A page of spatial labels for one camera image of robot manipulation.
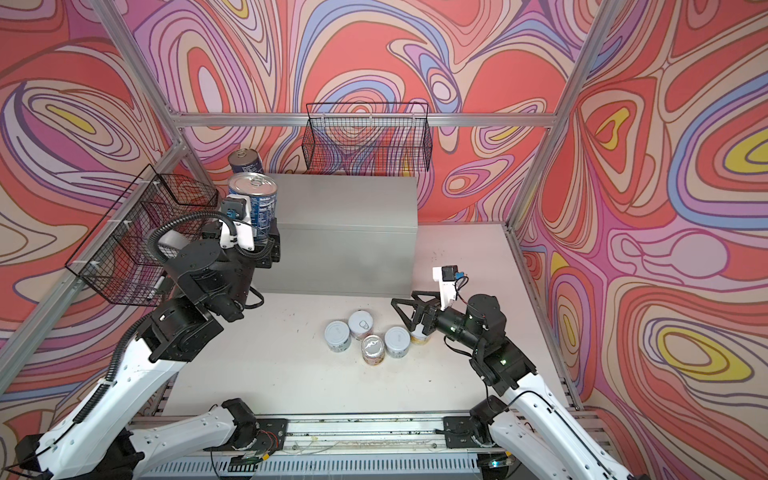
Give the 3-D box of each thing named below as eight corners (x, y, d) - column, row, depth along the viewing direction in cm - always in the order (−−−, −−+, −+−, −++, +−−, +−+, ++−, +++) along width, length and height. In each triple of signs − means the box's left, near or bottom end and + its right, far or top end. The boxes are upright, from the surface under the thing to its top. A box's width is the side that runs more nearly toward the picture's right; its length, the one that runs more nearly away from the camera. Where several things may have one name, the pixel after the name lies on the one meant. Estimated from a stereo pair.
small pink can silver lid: (362, 365, 86) (360, 357, 81) (363, 343, 90) (362, 334, 85) (384, 365, 86) (384, 357, 81) (384, 343, 90) (384, 334, 85)
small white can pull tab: (349, 340, 90) (347, 333, 86) (351, 318, 95) (349, 310, 91) (372, 340, 90) (372, 333, 86) (373, 318, 95) (373, 310, 91)
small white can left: (325, 352, 88) (322, 345, 84) (328, 327, 93) (325, 320, 89) (350, 352, 88) (349, 345, 84) (352, 327, 93) (351, 320, 89)
